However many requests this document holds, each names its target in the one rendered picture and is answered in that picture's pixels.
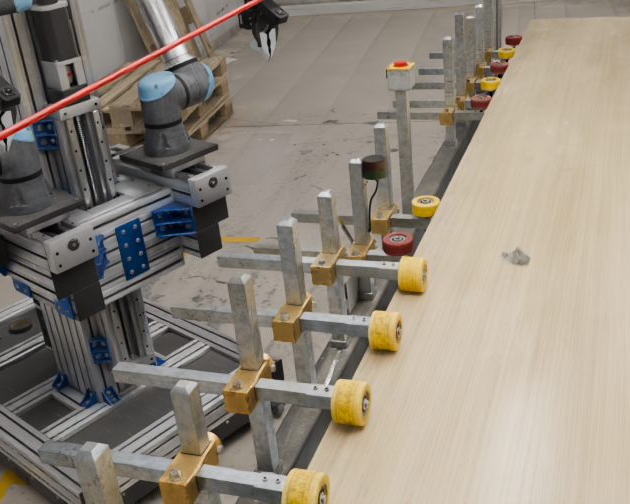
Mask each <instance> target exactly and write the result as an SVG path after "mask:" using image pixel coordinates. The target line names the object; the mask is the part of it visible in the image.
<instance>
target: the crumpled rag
mask: <svg viewBox="0 0 630 504"><path fill-rule="evenodd" d="M501 257H502V258H503V259H504V261H505V262H506V261H508V262H511V264H513V263H514V265H519V266H523V264H524V263H526V264H528V265H529V262H530V260H531V258H530V257H529V256H528V255H527V252H526V251H521V249H520V248H519V247H518V246H517V248H516V249H515V250H514V251H512V252H511V253H508V252H506V251H503V253H502V254H501Z"/></svg>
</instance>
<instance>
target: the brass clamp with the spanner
mask: <svg viewBox="0 0 630 504"><path fill-rule="evenodd" d="M376 248H378V243H377V242H376V240H375V238H374V237H372V236H371V240H370V242H369V243H368V245H362V244H355V242H354V243H353V245H352V246H351V248H350V249H349V256H348V257H346V259H348V260H363V261H367V253H368V252H369V250H375V249H376ZM353 249H358V252H359V255H357V256H352V255H351V253H352V250H353Z"/></svg>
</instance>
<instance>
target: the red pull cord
mask: <svg viewBox="0 0 630 504"><path fill-rule="evenodd" d="M261 1H263V0H252V1H250V2H248V3H247V4H245V5H243V6H241V7H239V8H237V9H235V10H233V11H231V12H229V13H227V14H225V15H223V16H222V17H220V18H218V19H216V20H214V21H212V22H210V23H208V24H206V25H204V26H202V27H200V28H198V29H197V30H195V31H193V32H191V33H189V34H187V35H185V36H183V37H181V38H179V39H177V40H175V41H173V42H172V43H170V44H168V45H166V46H164V47H162V48H160V49H158V50H156V51H154V52H152V53H150V54H148V55H147V56H145V57H143V58H141V59H139V60H137V61H135V62H133V63H131V64H129V65H127V66H125V67H124V68H122V69H120V70H118V71H116V72H114V73H112V74H110V75H108V76H106V77H104V78H102V79H100V80H99V81H97V82H95V83H93V84H91V85H89V86H87V87H85V88H83V89H81V90H79V91H77V92H75V93H74V94H72V95H70V96H68V97H66V98H64V99H62V100H60V101H58V102H56V103H54V104H52V105H50V106H49V107H47V108H45V109H43V110H41V111H39V112H37V113H35V114H33V115H31V116H29V117H27V118H25V119H24V120H22V121H20V122H18V123H16V124H14V125H12V126H10V127H8V128H6V129H4V130H2V131H1V132H0V141H1V140H3V139H5V138H7V137H9V136H11V135H13V134H14V133H16V132H18V131H20V130H22V129H24V128H26V127H28V126H29V125H31V124H33V123H35V122H37V121H39V120H41V119H43V118H44V117H46V116H48V115H50V114H52V113H54V112H56V111H57V110H59V109H61V108H63V107H65V106H67V105H69V104H71V103H72V102H74V101H76V100H78V99H80V98H82V97H84V96H86V95H87V94H89V93H91V92H93V91H95V90H97V89H99V88H100V87H102V86H104V85H106V84H108V83H110V82H112V81H114V80H115V79H117V78H119V77H121V76H123V75H125V74H127V73H128V72H130V71H132V70H134V69H136V68H138V67H140V66H142V65H143V64H145V63H147V62H149V61H151V60H153V59H155V58H157V57H158V56H160V55H162V54H164V53H166V52H168V51H170V50H171V49H173V48H175V47H177V46H179V45H181V44H183V43H185V42H186V41H188V40H190V39H192V38H194V37H196V36H198V35H200V34H201V33H203V32H205V31H207V30H209V29H211V28H213V27H214V26H216V25H218V24H220V23H222V22H224V21H226V20H228V19H229V18H231V17H233V16H235V15H237V14H239V13H241V12H242V11H244V10H246V9H248V8H250V7H252V6H254V5H256V4H257V3H259V2H261Z"/></svg>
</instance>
